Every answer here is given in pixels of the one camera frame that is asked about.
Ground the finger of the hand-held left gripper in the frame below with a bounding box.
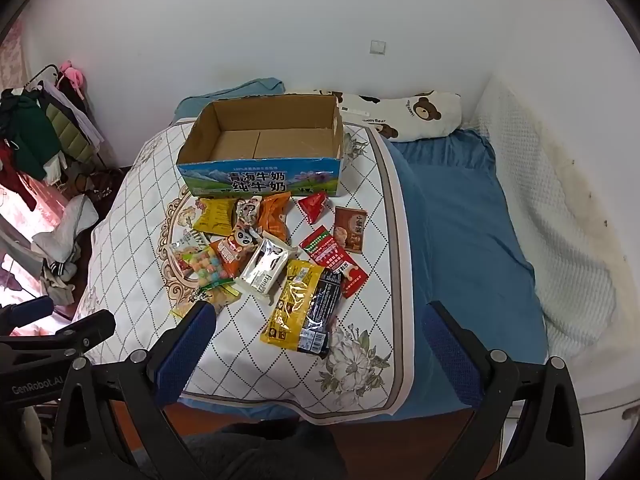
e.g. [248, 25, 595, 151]
[0, 309, 117, 361]
[0, 296, 55, 333]

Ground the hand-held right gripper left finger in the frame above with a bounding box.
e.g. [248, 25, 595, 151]
[52, 301, 217, 480]

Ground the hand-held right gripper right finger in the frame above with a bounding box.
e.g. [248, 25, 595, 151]
[421, 301, 586, 480]

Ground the white cookie packet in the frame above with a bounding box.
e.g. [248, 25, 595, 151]
[235, 232, 298, 306]

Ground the blue printed cardboard box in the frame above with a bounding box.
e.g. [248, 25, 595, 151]
[175, 91, 346, 198]

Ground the pale yellow snack packet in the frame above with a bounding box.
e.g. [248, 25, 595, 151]
[170, 282, 241, 321]

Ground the colourful candy bag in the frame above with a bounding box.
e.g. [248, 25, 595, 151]
[169, 240, 236, 288]

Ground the pile of white clothes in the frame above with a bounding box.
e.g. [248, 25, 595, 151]
[30, 192, 101, 306]

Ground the orange panda snack packet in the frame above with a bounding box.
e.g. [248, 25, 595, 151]
[209, 227, 258, 278]

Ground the yellow and black snack bag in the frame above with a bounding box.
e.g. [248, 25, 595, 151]
[259, 258, 343, 359]

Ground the blue bed sheet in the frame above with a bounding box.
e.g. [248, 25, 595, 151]
[170, 120, 548, 421]

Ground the person's dark trouser leg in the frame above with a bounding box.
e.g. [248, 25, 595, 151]
[182, 421, 351, 480]

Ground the small panda print packet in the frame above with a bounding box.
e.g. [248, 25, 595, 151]
[234, 196, 264, 233]

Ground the quilted floral mat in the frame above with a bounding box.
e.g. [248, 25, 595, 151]
[72, 120, 418, 418]

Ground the long red snack packet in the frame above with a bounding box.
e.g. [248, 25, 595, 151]
[299, 226, 369, 300]

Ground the white knitted blanket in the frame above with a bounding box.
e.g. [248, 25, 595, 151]
[460, 75, 636, 416]

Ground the brown snack packet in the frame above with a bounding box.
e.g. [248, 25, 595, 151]
[332, 206, 369, 253]

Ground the dark green jacket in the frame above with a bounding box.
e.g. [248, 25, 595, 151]
[0, 87, 63, 181]

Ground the olive puffer vest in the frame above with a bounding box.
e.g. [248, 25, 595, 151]
[40, 95, 98, 166]

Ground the red triangular snack packet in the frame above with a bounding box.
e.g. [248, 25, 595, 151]
[298, 191, 332, 225]

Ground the black clothes rack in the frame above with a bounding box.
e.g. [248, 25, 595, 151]
[22, 64, 108, 166]

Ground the pink plush toy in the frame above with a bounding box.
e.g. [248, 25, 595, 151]
[59, 60, 86, 86]

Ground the bear print pillow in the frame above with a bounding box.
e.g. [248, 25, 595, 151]
[315, 90, 463, 142]

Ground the blue pillow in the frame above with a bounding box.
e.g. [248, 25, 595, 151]
[175, 77, 286, 123]

